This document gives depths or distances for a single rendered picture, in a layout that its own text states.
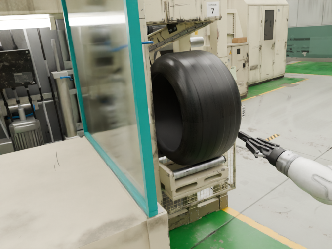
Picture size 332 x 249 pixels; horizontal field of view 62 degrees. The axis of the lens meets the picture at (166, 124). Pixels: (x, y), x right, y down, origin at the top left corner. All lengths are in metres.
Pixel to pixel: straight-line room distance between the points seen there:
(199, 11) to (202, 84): 0.61
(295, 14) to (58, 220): 13.34
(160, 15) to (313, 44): 11.83
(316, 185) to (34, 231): 0.81
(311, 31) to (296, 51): 0.97
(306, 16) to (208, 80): 12.24
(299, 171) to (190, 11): 1.07
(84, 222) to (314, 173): 0.73
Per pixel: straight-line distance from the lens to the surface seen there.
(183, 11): 1.68
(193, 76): 1.25
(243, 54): 6.52
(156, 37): 1.74
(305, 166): 1.04
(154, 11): 1.59
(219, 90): 1.28
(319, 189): 1.02
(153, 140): 1.37
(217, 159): 1.54
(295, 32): 13.52
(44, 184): 0.74
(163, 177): 1.42
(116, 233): 0.53
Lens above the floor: 1.59
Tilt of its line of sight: 18 degrees down
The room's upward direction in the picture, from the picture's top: 4 degrees counter-clockwise
